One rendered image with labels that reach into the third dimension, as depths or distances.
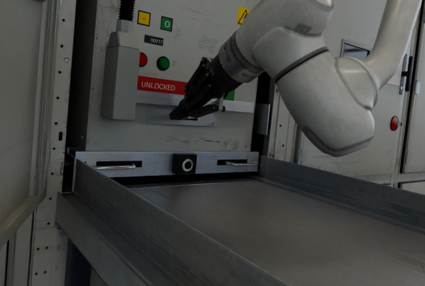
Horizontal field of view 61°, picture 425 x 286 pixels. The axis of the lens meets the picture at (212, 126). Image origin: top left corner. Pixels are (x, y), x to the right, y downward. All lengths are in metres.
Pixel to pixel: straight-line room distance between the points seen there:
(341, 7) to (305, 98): 0.76
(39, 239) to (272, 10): 0.61
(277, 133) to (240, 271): 0.78
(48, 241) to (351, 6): 1.12
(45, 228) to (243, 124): 0.58
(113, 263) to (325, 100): 0.38
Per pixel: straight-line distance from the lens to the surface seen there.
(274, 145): 1.10
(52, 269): 0.85
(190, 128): 0.95
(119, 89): 0.73
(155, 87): 0.89
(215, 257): 0.38
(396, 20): 0.74
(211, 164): 0.99
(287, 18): 0.58
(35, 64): 0.74
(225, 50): 0.67
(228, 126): 1.03
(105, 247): 0.55
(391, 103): 1.59
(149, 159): 0.89
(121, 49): 0.74
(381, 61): 0.68
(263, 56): 0.61
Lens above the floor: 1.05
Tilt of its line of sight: 3 degrees down
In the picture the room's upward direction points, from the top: 6 degrees clockwise
